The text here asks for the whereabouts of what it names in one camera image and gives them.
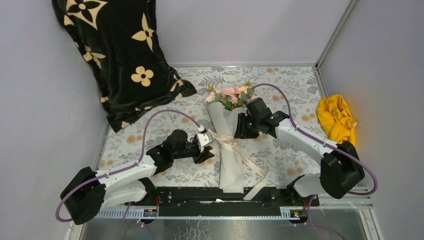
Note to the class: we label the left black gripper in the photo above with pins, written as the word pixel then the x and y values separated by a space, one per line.
pixel 201 157

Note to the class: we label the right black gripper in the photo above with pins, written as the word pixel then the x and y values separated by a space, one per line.
pixel 241 132

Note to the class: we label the pink fake flower bouquet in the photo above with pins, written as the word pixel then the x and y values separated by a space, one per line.
pixel 230 97

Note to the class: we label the cream printed ribbon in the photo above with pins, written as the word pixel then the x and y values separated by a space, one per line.
pixel 231 167

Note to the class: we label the white translucent wrapping paper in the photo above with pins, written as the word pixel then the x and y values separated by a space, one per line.
pixel 225 123

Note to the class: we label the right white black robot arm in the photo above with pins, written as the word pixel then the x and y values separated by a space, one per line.
pixel 340 170

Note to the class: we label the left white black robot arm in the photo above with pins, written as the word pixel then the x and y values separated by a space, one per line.
pixel 91 191

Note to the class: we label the black blanket with cream flowers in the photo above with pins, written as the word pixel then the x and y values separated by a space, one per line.
pixel 119 41

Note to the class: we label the floral patterned table mat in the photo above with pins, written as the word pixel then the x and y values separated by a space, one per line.
pixel 292 89

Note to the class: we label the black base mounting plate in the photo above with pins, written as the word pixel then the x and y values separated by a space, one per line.
pixel 213 202

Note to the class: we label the yellow cloth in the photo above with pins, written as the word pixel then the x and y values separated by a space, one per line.
pixel 336 119

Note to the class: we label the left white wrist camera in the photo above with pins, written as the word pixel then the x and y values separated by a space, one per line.
pixel 204 138

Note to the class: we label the aluminium frame rail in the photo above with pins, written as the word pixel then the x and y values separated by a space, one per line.
pixel 295 216

